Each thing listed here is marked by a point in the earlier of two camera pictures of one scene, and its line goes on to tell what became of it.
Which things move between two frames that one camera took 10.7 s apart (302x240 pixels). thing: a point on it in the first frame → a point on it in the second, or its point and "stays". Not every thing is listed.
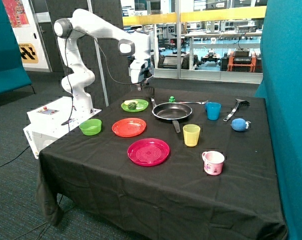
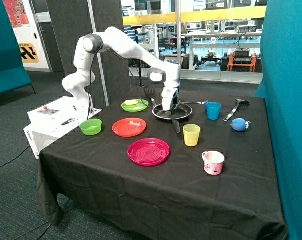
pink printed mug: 213,162 stays
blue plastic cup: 213,109 stays
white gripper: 140,70 → 167,94
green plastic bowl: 91,127 stays
